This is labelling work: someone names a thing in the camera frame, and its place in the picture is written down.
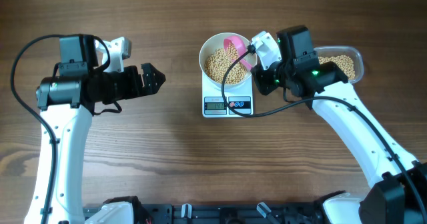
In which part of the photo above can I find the pink plastic measuring scoop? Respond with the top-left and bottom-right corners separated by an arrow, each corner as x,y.
224,34 -> 247,60

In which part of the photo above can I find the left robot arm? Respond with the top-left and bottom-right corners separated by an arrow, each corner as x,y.
24,34 -> 166,223

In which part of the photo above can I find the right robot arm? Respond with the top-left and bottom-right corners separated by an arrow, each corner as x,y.
250,25 -> 426,223

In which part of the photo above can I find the white bowl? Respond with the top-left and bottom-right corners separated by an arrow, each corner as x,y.
199,32 -> 258,86

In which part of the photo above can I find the white digital kitchen scale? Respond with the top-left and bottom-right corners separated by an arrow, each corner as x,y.
202,73 -> 254,118

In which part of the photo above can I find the soybeans pile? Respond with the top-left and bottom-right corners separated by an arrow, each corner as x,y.
205,43 -> 247,85

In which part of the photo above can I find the clear plastic container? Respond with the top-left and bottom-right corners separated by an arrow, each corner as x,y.
315,46 -> 364,83

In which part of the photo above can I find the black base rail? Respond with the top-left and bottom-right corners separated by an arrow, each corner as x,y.
83,202 -> 334,224

